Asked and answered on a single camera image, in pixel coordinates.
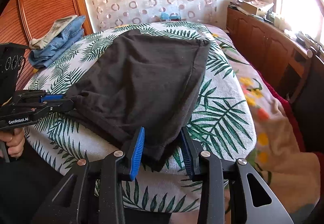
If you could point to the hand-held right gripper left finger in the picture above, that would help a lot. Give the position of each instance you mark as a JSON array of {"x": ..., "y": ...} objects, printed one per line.
[{"x": 136, "y": 153}]

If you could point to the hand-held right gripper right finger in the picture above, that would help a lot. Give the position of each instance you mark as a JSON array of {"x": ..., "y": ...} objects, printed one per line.
[{"x": 188, "y": 158}]

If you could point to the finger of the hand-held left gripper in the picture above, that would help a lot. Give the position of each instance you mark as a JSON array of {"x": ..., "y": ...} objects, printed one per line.
[
  {"x": 52, "y": 97},
  {"x": 62, "y": 106}
]

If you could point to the black pants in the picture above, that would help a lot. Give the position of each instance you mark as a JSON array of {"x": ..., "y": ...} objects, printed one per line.
[{"x": 141, "y": 82}]

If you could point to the khaki folded pants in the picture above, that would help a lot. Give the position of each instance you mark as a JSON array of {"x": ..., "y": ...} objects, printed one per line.
[{"x": 54, "y": 30}]

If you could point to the person's left hand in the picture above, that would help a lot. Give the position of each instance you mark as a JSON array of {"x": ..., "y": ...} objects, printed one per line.
[{"x": 15, "y": 141}]

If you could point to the leaf print bedsheet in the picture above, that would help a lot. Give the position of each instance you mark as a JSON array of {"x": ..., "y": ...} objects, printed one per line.
[{"x": 217, "y": 117}]

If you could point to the blue denim jeans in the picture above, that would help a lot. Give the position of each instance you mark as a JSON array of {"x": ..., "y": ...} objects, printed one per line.
[{"x": 60, "y": 45}]

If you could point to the person's dark clothing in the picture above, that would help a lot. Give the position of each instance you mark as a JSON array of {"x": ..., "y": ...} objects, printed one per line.
[{"x": 25, "y": 188}]

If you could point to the floral blanket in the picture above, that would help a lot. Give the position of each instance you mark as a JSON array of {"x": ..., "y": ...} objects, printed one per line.
[{"x": 273, "y": 125}]

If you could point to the red cloth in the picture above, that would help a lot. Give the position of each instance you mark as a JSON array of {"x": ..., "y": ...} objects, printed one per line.
[{"x": 296, "y": 122}]

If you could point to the dark chair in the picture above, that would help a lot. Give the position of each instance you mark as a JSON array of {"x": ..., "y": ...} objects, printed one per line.
[{"x": 311, "y": 102}]

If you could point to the blue plastic bag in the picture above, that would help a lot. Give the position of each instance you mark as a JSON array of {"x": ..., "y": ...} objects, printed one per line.
[{"x": 168, "y": 16}]

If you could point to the long wooden cabinet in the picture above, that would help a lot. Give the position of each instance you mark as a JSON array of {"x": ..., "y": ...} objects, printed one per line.
[{"x": 258, "y": 36}]

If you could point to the cardboard box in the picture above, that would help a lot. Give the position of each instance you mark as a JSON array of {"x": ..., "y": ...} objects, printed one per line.
[{"x": 249, "y": 8}]

